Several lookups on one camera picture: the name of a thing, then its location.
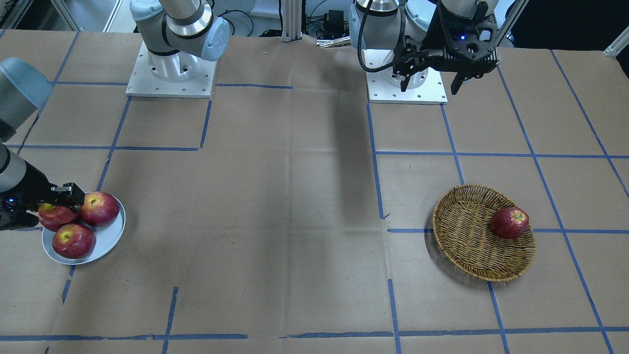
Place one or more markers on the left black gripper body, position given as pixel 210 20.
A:
pixel 435 30

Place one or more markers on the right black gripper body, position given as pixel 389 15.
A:
pixel 30 187

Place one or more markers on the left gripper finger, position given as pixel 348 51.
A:
pixel 457 82
pixel 404 79

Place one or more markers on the yellow-red apple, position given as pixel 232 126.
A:
pixel 53 217

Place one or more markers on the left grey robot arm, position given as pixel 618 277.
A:
pixel 376 26

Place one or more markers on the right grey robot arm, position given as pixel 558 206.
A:
pixel 182 40

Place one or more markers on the red apple plate front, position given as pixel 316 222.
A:
pixel 74 241

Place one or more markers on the red apple plate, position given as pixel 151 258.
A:
pixel 74 241
pixel 100 209

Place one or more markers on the dark red apple in basket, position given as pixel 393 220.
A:
pixel 509 223

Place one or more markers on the round wicker basket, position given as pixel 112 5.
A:
pixel 461 230

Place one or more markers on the black power adapter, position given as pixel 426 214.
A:
pixel 333 20

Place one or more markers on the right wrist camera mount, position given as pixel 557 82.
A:
pixel 12 217

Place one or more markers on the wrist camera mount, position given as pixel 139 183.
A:
pixel 465 29
pixel 12 217

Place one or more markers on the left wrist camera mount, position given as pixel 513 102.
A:
pixel 465 29

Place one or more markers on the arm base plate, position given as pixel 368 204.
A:
pixel 424 88
pixel 180 75

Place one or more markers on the aluminium frame post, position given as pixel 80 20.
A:
pixel 291 19

